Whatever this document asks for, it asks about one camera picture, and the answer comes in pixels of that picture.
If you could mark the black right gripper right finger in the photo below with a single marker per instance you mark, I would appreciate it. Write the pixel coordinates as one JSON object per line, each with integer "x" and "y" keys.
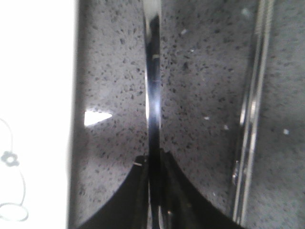
{"x": 182, "y": 205}

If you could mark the cream rabbit serving tray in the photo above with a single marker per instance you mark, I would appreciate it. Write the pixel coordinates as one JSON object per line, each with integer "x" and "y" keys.
{"x": 37, "y": 42}

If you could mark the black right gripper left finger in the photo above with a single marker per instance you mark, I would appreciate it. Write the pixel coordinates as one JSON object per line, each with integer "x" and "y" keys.
{"x": 128, "y": 207}

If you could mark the silver metal fork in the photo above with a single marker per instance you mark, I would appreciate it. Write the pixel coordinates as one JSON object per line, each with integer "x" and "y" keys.
{"x": 152, "y": 18}

